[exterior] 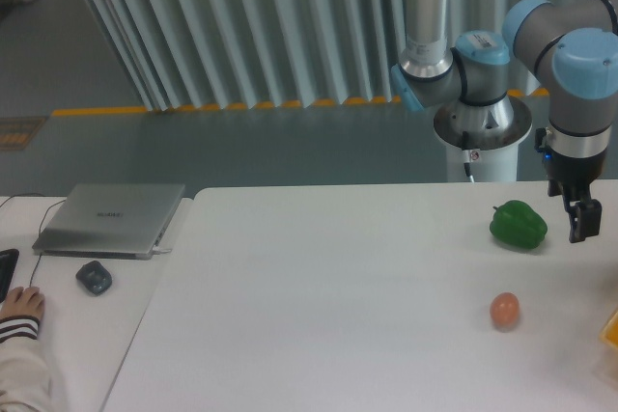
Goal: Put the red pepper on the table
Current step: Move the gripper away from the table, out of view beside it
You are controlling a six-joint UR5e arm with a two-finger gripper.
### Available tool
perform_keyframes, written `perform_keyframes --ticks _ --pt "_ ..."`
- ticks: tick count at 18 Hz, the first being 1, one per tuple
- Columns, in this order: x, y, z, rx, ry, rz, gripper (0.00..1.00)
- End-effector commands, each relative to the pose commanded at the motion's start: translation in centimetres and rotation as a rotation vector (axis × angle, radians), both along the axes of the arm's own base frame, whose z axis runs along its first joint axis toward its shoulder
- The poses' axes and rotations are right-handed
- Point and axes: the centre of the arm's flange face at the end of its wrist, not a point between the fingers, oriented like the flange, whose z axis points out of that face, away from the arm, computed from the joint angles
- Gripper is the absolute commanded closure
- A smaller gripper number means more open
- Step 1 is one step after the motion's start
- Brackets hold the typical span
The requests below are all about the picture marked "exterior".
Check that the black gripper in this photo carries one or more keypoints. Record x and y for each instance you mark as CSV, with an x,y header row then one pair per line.
x,y
572,162

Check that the cream striped sleeve forearm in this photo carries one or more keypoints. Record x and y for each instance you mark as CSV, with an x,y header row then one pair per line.
x,y
25,375

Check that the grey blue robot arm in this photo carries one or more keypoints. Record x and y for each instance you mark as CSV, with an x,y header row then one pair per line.
x,y
571,51

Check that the green bell pepper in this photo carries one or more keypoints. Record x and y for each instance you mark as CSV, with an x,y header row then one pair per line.
x,y
517,224

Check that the person's hand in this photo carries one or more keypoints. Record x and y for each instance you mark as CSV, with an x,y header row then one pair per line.
x,y
22,311

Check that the yellow container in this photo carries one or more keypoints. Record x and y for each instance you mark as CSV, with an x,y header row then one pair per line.
x,y
609,333

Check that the brown egg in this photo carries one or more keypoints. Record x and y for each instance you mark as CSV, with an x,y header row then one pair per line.
x,y
505,310

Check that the white folding partition screen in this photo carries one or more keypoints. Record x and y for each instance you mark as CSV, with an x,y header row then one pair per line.
x,y
256,52

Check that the silver closed laptop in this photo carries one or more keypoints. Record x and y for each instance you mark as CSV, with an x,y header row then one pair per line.
x,y
111,220

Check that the dark grey small device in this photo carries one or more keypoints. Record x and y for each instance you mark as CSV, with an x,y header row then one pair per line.
x,y
94,277

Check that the black keyboard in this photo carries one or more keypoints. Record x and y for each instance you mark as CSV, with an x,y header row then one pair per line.
x,y
8,261

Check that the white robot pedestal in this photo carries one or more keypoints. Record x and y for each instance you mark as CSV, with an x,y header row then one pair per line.
x,y
499,165

